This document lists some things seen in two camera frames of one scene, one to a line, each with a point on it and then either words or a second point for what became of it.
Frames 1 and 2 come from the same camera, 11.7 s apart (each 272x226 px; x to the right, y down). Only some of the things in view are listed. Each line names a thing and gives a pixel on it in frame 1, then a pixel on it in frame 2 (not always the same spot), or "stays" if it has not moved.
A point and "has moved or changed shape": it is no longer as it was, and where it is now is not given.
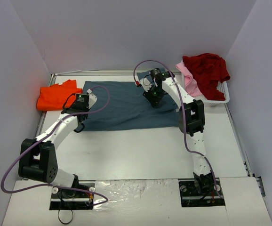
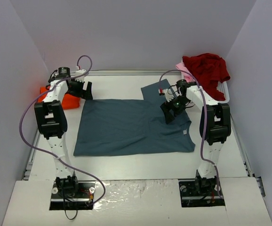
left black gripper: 80,117 → 80,89
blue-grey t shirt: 128,108 has moved or changed shape
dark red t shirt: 208,69 stays
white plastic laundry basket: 223,87 stays
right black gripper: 153,99 → 172,108
